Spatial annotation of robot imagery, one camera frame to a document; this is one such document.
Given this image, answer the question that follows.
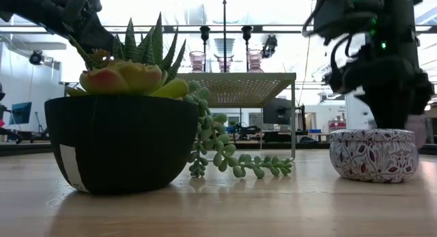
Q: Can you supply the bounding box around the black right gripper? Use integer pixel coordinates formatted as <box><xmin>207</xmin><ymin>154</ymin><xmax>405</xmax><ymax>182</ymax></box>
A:
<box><xmin>324</xmin><ymin>55</ymin><xmax>435</xmax><ymax>130</ymax></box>

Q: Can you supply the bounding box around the red floral round tin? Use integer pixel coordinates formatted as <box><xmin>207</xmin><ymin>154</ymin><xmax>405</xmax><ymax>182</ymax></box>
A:
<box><xmin>329</xmin><ymin>128</ymin><xmax>420</xmax><ymax>184</ymax></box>

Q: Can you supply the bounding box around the artificial succulent plant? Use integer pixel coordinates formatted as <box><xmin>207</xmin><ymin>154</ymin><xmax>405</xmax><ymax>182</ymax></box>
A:
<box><xmin>64</xmin><ymin>11</ymin><xmax>294</xmax><ymax>180</ymax></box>

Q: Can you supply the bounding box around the black ceiling fixture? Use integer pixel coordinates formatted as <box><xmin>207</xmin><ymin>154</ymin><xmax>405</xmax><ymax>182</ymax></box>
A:
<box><xmin>29</xmin><ymin>50</ymin><xmax>45</xmax><ymax>66</ymax></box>
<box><xmin>260</xmin><ymin>34</ymin><xmax>279</xmax><ymax>59</ymax></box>

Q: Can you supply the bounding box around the blue screen monitor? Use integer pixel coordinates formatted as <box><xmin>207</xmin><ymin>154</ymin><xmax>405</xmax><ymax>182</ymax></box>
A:
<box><xmin>9</xmin><ymin>101</ymin><xmax>33</xmax><ymax>126</ymax></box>

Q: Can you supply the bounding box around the black bowl planter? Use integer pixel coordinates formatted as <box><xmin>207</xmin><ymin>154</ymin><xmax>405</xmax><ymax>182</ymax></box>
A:
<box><xmin>44</xmin><ymin>95</ymin><xmax>201</xmax><ymax>196</ymax></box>

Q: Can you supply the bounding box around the black monitor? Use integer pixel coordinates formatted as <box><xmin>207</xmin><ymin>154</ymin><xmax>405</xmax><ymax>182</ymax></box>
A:
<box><xmin>262</xmin><ymin>98</ymin><xmax>293</xmax><ymax>126</ymax></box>

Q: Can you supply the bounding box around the green perforated metal shelf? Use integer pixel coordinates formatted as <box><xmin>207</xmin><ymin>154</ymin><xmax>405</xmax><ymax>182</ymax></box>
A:
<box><xmin>177</xmin><ymin>72</ymin><xmax>297</xmax><ymax>160</ymax></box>

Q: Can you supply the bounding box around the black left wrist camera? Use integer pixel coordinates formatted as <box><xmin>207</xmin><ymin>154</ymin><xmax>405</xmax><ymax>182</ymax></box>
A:
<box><xmin>63</xmin><ymin>0</ymin><xmax>103</xmax><ymax>18</ymax></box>

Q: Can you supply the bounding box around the black aluminium frame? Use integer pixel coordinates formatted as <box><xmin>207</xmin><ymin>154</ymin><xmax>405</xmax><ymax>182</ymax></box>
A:
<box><xmin>0</xmin><ymin>24</ymin><xmax>437</xmax><ymax>35</ymax></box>

